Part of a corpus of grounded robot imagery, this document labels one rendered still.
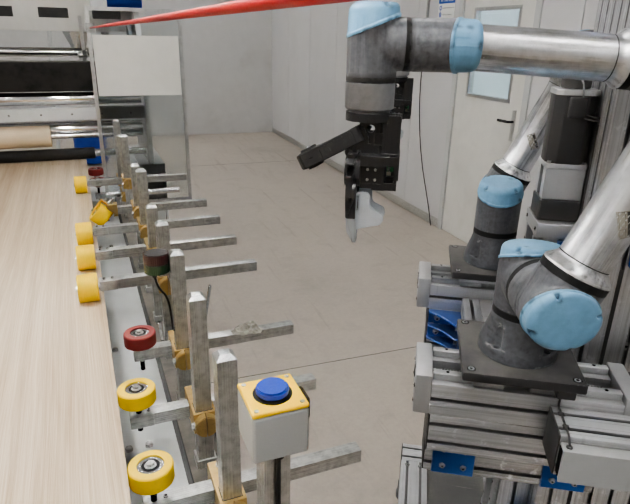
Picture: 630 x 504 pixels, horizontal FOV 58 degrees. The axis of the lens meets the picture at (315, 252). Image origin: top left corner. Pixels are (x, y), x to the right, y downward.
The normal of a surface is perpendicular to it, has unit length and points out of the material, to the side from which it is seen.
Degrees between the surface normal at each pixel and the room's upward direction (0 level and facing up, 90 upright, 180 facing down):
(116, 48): 90
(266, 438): 90
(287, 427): 90
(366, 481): 0
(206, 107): 90
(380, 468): 0
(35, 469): 0
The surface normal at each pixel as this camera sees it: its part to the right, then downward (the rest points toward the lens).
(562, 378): 0.02, -0.93
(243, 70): 0.33, 0.34
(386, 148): -0.18, 0.35
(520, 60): -0.09, 0.68
